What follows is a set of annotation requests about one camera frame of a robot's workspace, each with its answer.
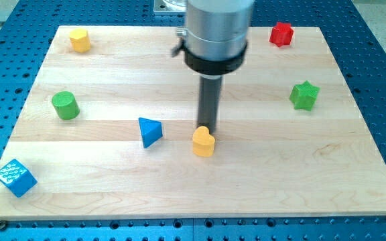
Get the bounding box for yellow hexagon block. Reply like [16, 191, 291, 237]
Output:
[69, 28, 91, 53]

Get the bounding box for red star block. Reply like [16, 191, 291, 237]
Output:
[269, 21, 294, 47]

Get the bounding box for blue triangle block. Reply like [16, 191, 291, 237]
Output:
[138, 117, 163, 148]

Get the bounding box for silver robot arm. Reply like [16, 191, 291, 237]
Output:
[172, 0, 255, 134]

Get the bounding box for green star block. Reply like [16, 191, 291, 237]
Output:
[289, 81, 320, 111]

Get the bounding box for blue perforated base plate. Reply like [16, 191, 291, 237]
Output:
[0, 1, 386, 240]

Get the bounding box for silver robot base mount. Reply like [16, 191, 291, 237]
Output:
[153, 0, 186, 15]

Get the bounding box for green cylinder block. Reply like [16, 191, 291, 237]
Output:
[52, 91, 80, 120]

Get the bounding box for blue cube block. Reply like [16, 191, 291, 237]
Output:
[0, 159, 38, 197]

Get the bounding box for yellow heart block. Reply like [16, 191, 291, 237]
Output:
[192, 126, 215, 157]

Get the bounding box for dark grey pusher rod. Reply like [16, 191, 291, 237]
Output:
[197, 75, 222, 133]

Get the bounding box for wooden board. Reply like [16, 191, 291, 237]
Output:
[0, 25, 386, 220]

